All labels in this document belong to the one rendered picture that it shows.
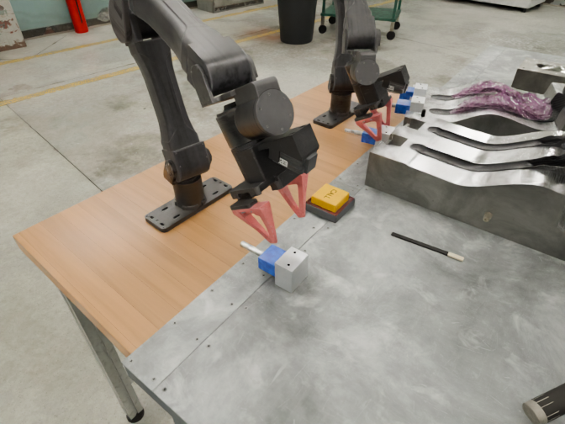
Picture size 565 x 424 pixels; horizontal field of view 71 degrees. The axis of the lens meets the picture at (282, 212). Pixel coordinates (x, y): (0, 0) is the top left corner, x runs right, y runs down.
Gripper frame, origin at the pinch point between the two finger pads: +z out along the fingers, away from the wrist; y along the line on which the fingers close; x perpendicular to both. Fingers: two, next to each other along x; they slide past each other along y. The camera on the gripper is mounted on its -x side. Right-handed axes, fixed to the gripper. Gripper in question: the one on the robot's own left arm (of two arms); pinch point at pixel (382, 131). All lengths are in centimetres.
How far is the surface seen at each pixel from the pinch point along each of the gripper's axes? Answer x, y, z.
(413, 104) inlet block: -5.1, 14.3, -0.2
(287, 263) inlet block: -1, -56, -2
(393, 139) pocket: -5.9, -8.8, -0.5
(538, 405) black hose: -33, -61, 19
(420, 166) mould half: -14.0, -20.1, 2.7
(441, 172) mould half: -17.7, -20.0, 5.0
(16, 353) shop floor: 133, -71, 22
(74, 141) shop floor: 235, 53, -32
